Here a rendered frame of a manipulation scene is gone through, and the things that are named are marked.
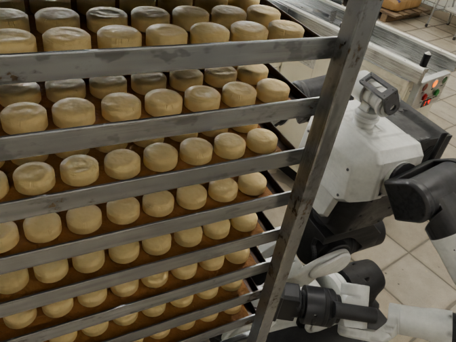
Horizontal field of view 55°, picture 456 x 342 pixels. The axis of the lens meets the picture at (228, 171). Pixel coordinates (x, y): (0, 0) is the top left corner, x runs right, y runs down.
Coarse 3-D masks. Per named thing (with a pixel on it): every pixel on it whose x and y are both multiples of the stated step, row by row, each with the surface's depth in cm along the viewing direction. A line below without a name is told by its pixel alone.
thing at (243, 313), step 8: (224, 312) 97; (240, 312) 98; (200, 320) 95; (216, 320) 96; (224, 320) 96; (232, 320) 96; (176, 328) 93; (192, 328) 93; (200, 328) 93; (208, 328) 94; (168, 336) 91; (176, 336) 91; (184, 336) 92
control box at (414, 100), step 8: (440, 72) 187; (448, 72) 189; (424, 80) 178; (432, 80) 180; (440, 80) 186; (416, 88) 178; (432, 88) 185; (440, 88) 191; (408, 96) 182; (416, 96) 180; (432, 96) 190; (408, 104) 183; (416, 104) 184
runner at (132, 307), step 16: (240, 272) 82; (256, 272) 84; (176, 288) 76; (192, 288) 78; (208, 288) 80; (128, 304) 73; (144, 304) 75; (160, 304) 77; (80, 320) 70; (96, 320) 72; (32, 336) 67; (48, 336) 68
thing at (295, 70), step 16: (384, 48) 201; (400, 48) 204; (288, 64) 223; (304, 64) 215; (320, 64) 207; (368, 64) 187; (432, 64) 193; (400, 80) 177; (400, 96) 179; (288, 128) 237; (304, 128) 228
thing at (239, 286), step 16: (224, 288) 91; (240, 288) 92; (176, 304) 86; (192, 304) 88; (208, 304) 88; (112, 320) 82; (128, 320) 81; (144, 320) 83; (160, 320) 84; (64, 336) 77; (80, 336) 79; (96, 336) 80; (112, 336) 80
